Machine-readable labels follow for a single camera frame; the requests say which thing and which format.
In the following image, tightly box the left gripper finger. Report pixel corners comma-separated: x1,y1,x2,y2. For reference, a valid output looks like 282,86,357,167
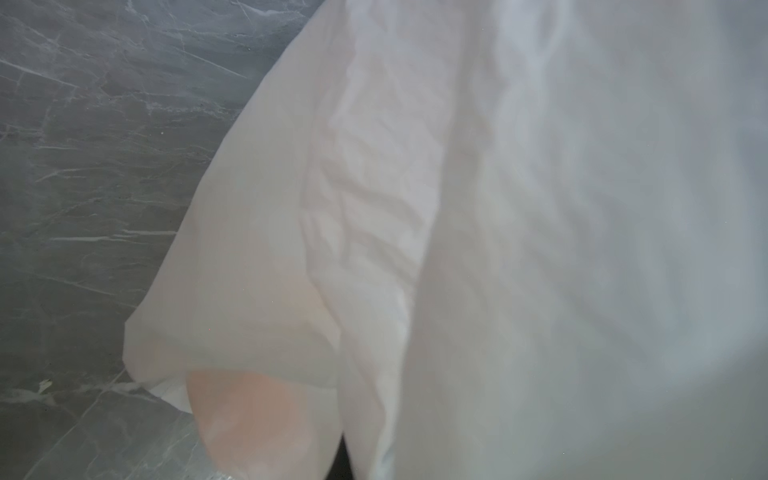
326,438,354,480

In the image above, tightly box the white plastic bag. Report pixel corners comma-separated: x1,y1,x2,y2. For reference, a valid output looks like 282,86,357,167
123,1,767,479

